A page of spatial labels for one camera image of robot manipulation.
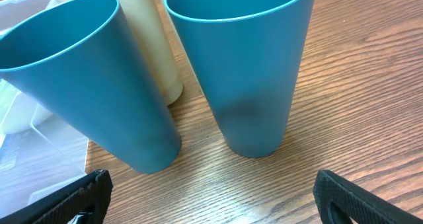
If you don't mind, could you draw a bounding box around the clear plastic storage bin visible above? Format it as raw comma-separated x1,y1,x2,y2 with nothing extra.
0,0,89,218

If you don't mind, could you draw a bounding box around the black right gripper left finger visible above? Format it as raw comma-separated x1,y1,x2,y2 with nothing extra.
1,169,113,224

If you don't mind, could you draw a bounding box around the tall blue cup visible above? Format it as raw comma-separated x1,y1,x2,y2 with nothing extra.
166,0,314,157
1,0,181,173

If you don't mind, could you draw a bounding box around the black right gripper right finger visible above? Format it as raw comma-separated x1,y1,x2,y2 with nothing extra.
313,170,422,224

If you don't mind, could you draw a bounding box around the tall blue cup left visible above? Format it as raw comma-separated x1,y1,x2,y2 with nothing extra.
1,0,181,173

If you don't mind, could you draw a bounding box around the tall cream cup right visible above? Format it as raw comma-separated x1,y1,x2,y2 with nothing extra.
160,0,198,81

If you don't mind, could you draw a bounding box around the tall blue cup right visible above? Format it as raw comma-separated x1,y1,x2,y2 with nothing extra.
166,0,314,157

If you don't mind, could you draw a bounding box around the tall cream cup left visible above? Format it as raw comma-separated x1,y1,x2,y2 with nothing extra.
50,0,183,105

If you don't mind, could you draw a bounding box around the tall cream cup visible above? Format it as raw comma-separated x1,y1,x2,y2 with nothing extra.
50,0,183,105
160,0,198,81

